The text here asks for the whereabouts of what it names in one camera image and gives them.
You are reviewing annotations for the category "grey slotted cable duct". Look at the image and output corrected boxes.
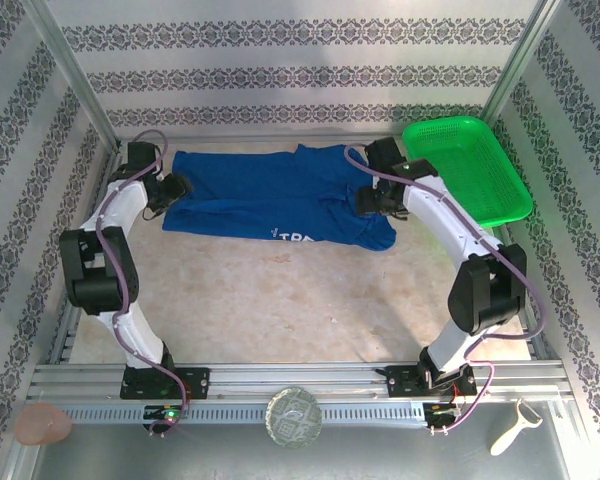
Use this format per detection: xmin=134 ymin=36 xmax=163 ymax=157
xmin=59 ymin=402 xmax=426 ymax=426

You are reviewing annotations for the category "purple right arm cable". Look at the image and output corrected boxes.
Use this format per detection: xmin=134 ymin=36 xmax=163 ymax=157
xmin=343 ymin=144 xmax=546 ymax=436

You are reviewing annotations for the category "green plastic basket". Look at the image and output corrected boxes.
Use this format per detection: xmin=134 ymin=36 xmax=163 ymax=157
xmin=402 ymin=115 xmax=535 ymax=235

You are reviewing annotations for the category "pink stone-like object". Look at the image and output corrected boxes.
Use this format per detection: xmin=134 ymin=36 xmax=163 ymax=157
xmin=13 ymin=403 xmax=74 ymax=446

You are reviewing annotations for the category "blue printed t-shirt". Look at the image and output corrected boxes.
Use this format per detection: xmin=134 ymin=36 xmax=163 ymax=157
xmin=161 ymin=143 xmax=399 ymax=253

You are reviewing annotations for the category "white peeler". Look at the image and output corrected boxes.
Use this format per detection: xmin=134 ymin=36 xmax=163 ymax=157
xmin=489 ymin=398 xmax=544 ymax=456

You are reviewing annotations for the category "aluminium frame rail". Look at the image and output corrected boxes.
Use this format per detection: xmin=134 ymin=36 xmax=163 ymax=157
xmin=49 ymin=144 xmax=124 ymax=364
xmin=494 ymin=227 xmax=561 ymax=361
xmin=115 ymin=131 xmax=406 ymax=147

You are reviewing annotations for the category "round patterned glass dish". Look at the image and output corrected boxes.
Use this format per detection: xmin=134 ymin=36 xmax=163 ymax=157
xmin=264 ymin=387 xmax=324 ymax=450

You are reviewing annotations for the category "small circuit board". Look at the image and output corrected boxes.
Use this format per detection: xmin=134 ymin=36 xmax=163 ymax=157
xmin=143 ymin=404 xmax=187 ymax=425
xmin=423 ymin=401 xmax=465 ymax=432

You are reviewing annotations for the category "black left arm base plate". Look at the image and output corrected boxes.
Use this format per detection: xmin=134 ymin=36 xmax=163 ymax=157
xmin=119 ymin=366 xmax=211 ymax=401

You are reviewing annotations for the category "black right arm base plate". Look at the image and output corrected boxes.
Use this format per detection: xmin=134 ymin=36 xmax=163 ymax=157
xmin=377 ymin=364 xmax=479 ymax=400

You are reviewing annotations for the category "wide aluminium mounting rail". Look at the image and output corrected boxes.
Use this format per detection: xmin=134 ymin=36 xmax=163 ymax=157
xmin=27 ymin=362 xmax=576 ymax=401

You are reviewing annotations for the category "aluminium frame post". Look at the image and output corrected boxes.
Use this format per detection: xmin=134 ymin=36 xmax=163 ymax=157
xmin=22 ymin=0 xmax=124 ymax=151
xmin=479 ymin=0 xmax=566 ymax=121

